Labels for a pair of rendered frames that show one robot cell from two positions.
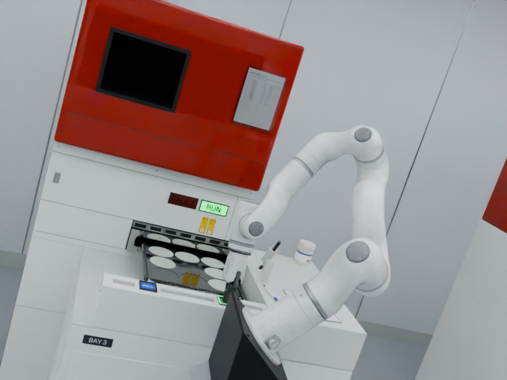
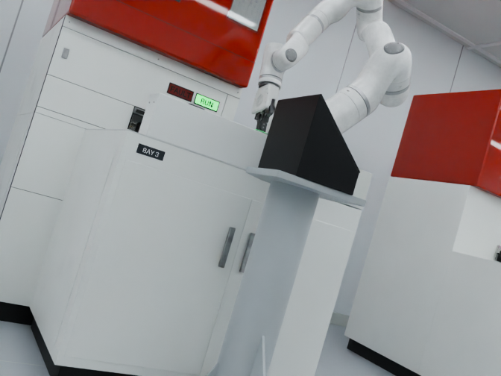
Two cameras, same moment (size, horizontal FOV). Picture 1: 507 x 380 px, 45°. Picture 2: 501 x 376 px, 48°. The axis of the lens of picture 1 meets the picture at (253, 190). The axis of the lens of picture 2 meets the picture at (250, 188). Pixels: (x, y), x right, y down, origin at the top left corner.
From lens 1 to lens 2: 114 cm
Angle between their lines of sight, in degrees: 19
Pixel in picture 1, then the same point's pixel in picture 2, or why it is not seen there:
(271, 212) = (302, 43)
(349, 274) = (390, 64)
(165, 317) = (212, 134)
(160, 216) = not seen: hidden behind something
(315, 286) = (358, 83)
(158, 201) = (158, 90)
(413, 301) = not seen: hidden behind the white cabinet
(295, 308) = (345, 99)
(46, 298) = (44, 182)
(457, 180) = not seen: hidden behind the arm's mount
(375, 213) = (391, 39)
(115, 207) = (118, 91)
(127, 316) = (180, 128)
